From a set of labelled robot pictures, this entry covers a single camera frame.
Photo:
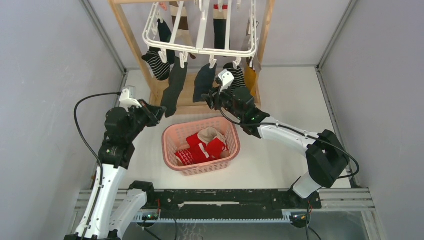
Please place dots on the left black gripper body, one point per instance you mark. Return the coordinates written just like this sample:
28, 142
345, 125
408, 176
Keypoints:
140, 118

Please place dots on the wooden hanger stand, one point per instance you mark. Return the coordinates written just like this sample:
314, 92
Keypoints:
157, 87

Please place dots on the brown beige block sock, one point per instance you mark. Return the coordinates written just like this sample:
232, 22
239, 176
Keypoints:
182, 33

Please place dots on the pink plastic basket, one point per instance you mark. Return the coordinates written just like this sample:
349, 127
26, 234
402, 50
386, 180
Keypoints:
174, 139

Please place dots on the black white striped sock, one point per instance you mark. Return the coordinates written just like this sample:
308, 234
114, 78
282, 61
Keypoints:
161, 70

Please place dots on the dark blue sock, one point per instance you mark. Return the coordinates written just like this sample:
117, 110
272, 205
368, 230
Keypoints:
203, 82

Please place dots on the yellow brown striped sock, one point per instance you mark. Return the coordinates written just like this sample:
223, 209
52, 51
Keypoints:
252, 69

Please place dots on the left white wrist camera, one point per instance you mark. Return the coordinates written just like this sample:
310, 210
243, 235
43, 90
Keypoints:
127, 98

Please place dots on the argyle red yellow sock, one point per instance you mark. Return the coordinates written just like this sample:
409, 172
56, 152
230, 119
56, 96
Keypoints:
250, 45

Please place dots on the plain red sock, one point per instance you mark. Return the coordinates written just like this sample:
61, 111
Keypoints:
197, 144

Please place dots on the black striped narrow sock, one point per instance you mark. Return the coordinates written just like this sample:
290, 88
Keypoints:
239, 79

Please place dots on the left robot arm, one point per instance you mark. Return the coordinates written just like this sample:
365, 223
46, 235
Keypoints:
123, 124

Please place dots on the red white striped sock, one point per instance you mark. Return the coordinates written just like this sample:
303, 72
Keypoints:
216, 150

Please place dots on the black mounting rail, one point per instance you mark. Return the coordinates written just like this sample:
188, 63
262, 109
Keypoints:
229, 204

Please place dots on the red snowflake sock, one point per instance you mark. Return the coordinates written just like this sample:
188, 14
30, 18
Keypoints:
185, 157

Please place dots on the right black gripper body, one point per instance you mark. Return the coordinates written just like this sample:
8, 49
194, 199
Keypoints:
224, 100

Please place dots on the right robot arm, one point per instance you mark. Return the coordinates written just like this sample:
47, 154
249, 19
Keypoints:
326, 158

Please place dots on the white plastic sock hanger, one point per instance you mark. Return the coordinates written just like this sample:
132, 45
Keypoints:
151, 30

